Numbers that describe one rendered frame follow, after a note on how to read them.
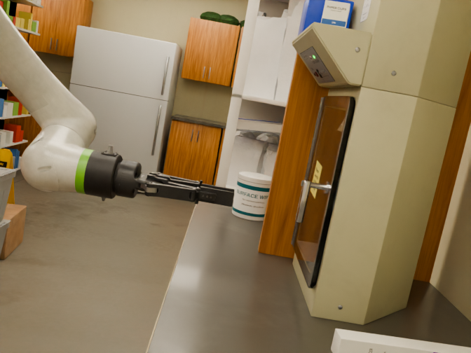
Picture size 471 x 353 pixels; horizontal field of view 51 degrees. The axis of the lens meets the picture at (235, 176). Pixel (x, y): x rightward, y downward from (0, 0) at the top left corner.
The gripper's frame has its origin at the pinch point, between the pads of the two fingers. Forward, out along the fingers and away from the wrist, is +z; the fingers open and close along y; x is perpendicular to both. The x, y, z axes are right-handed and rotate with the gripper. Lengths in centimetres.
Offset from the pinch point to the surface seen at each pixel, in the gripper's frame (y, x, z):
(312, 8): 15.0, -42.1, 13.6
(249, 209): 67, 18, 12
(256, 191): 67, 11, 13
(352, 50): -4.3, -32.8, 20.2
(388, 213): -4.7, -3.6, 34.0
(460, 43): 6, -39, 44
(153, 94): 482, 4, -94
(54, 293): 182, 118, -86
